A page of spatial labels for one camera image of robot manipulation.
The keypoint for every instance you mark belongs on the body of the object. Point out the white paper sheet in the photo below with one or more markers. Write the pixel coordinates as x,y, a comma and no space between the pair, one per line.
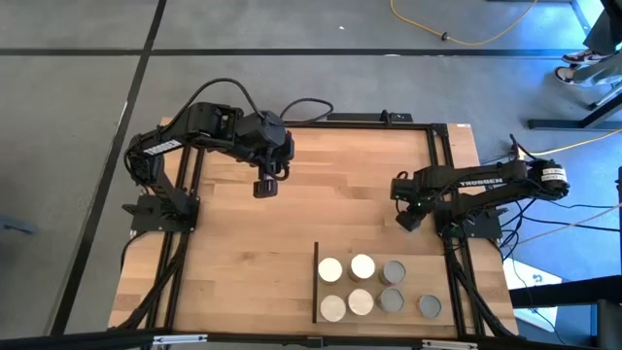
529,291

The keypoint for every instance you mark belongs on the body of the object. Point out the teal tin can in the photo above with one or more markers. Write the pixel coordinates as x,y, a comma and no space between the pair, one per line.
391,299

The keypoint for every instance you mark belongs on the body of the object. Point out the black table frame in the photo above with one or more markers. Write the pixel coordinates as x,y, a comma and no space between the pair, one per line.
364,125

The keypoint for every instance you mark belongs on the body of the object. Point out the red cup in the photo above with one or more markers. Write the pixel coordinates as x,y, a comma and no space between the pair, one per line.
429,306

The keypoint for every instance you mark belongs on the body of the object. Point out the yellow red fruit tin can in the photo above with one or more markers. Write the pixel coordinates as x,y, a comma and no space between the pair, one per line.
392,272

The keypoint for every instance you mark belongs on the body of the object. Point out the person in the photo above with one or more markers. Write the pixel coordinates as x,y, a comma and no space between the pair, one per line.
607,29

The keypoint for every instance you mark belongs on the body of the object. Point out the black table edge bracket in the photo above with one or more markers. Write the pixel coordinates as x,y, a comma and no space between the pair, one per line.
359,116

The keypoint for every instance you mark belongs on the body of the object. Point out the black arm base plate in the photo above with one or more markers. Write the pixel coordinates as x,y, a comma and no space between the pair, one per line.
488,229
141,221

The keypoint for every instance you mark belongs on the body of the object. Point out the black rig crossbar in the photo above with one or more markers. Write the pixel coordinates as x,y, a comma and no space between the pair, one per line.
73,340

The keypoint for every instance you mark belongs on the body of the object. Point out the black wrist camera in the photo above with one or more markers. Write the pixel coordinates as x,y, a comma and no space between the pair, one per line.
265,188
408,221

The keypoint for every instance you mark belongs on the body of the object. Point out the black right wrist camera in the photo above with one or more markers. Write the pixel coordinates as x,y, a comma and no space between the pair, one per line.
408,221

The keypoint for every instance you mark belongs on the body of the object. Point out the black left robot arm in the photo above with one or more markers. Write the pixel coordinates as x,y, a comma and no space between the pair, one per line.
162,147

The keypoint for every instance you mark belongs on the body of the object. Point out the apple label tin can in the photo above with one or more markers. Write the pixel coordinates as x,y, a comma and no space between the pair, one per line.
360,301

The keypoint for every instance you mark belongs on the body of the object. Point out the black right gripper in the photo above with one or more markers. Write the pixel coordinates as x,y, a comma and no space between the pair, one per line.
410,192

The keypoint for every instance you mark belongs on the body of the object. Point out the black floor beam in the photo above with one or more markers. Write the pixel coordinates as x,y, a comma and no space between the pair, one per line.
573,291

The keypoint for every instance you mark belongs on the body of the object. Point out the black metal stand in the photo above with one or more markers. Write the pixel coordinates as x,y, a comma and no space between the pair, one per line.
554,124

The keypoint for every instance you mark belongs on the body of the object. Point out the black shelf side frame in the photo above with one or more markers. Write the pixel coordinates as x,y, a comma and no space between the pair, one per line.
315,282

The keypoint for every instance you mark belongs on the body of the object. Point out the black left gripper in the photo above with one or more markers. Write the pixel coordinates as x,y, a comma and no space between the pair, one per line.
272,146

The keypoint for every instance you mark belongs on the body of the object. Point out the silver corner bracket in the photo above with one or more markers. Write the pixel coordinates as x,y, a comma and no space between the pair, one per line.
449,344
180,339

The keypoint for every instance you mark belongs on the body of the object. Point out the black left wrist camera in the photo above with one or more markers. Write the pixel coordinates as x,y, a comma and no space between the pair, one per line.
265,188

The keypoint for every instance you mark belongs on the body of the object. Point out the mixed fruit label tin can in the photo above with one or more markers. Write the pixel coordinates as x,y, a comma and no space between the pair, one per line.
362,267

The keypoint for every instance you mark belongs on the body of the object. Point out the person's shoe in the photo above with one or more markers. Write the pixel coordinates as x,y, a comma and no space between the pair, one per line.
585,57
566,74

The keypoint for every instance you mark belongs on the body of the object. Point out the pears label tin can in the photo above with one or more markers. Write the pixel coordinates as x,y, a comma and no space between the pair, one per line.
333,308
330,270

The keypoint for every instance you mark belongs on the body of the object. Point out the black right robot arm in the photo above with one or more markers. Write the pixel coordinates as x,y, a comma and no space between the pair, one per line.
486,182

